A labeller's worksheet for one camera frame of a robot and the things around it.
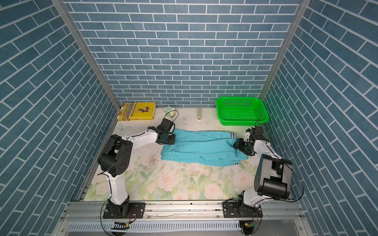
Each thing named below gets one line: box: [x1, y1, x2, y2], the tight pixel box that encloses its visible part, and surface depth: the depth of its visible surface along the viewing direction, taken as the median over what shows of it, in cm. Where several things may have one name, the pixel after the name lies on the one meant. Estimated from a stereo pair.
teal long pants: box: [160, 129, 249, 167], surface depth 93 cm
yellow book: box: [117, 102, 157, 121], surface depth 117 cm
